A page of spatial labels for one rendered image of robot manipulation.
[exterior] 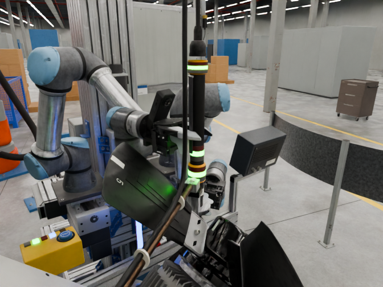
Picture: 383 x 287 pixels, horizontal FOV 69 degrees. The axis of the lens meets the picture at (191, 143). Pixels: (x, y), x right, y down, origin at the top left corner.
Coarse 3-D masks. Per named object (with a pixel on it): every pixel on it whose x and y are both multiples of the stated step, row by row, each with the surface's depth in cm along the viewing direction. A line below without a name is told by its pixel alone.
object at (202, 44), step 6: (198, 30) 57; (198, 36) 57; (192, 42) 58; (198, 42) 57; (204, 42) 58; (192, 48) 58; (198, 48) 57; (204, 48) 58; (192, 54) 58; (198, 54) 58; (204, 54) 58
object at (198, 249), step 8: (192, 216) 65; (192, 224) 64; (200, 224) 66; (192, 232) 63; (200, 232) 65; (192, 240) 62; (200, 240) 63; (192, 248) 60; (200, 248) 62; (200, 256) 61
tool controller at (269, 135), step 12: (252, 132) 138; (264, 132) 140; (276, 132) 142; (240, 144) 134; (252, 144) 128; (264, 144) 133; (276, 144) 139; (240, 156) 136; (252, 156) 131; (264, 156) 139; (276, 156) 147; (240, 168) 137; (252, 168) 137; (264, 168) 146
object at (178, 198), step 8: (184, 0) 48; (184, 8) 49; (200, 8) 56; (184, 16) 49; (200, 16) 57; (184, 24) 49; (184, 32) 50; (184, 40) 50; (184, 48) 51; (184, 56) 51; (184, 64) 51; (184, 72) 52; (184, 80) 52; (184, 88) 53; (184, 96) 53; (184, 104) 54; (184, 112) 54; (184, 120) 55; (184, 128) 55; (184, 136) 56; (184, 144) 56; (184, 152) 57; (184, 160) 57; (184, 168) 57; (184, 176) 57; (176, 200) 54; (184, 200) 56; (168, 208) 52; (168, 216) 50; (160, 224) 47; (152, 232) 46; (152, 240) 44; (144, 248) 42; (136, 256) 40; (144, 256) 41; (136, 264) 39; (128, 272) 37; (120, 280) 36
